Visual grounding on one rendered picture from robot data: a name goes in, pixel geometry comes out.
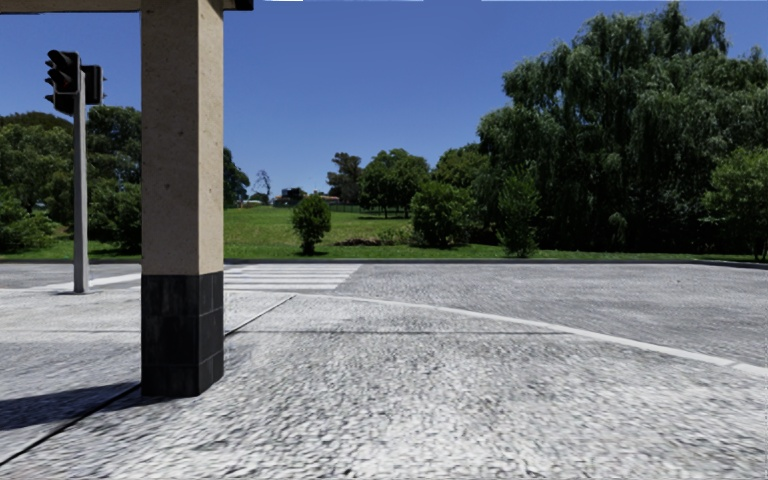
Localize tree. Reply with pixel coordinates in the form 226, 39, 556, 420
291, 193, 332, 257

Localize row of buildings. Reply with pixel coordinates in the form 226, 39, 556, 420
272, 187, 342, 208

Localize pale concrete building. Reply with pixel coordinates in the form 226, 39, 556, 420
0, 0, 255, 398

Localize trees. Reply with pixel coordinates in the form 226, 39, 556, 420
0, 106, 251, 254
326, 1, 768, 263

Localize traffic light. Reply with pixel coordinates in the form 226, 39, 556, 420
44, 49, 107, 295

